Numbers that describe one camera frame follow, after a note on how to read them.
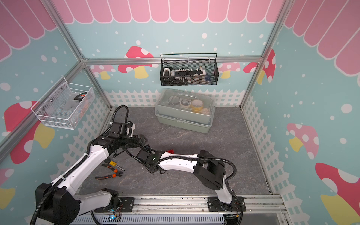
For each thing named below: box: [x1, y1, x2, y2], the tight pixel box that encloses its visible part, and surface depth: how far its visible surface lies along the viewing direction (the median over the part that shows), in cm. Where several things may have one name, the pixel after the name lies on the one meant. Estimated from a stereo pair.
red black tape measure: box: [73, 91, 88, 102], surface depth 81 cm
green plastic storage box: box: [154, 88, 217, 134], surface depth 99 cm
